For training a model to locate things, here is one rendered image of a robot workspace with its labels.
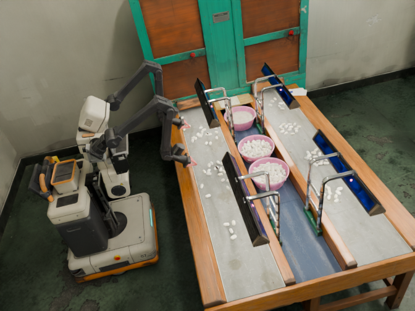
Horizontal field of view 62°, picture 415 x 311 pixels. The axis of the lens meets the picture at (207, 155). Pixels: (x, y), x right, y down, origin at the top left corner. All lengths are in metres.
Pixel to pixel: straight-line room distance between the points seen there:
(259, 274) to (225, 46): 1.82
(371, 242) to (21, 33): 3.32
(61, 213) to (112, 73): 1.81
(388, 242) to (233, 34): 1.86
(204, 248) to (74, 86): 2.49
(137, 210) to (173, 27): 1.50
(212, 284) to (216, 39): 1.87
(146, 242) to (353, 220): 1.48
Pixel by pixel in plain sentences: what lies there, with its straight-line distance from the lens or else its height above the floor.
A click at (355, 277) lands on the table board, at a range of 2.01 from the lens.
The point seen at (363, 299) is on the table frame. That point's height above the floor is 0.24.
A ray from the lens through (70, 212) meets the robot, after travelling 2.46.
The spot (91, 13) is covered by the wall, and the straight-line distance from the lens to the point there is 3.61.
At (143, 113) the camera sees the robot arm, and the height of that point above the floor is 1.36.
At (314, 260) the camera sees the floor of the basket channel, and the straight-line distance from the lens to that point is 2.03.
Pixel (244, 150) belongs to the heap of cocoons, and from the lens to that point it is 2.57.
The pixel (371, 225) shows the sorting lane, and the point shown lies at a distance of 2.14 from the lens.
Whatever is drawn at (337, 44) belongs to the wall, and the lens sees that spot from 4.32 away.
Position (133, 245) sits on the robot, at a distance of 2.75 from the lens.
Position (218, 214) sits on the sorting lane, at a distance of 2.15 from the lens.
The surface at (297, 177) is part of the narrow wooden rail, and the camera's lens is 2.30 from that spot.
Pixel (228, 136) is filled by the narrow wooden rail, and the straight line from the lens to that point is 2.66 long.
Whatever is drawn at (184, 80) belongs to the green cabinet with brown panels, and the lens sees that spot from 2.98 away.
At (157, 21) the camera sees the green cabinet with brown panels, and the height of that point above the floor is 1.54.
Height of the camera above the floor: 2.38
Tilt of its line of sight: 40 degrees down
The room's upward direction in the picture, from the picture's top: 11 degrees counter-clockwise
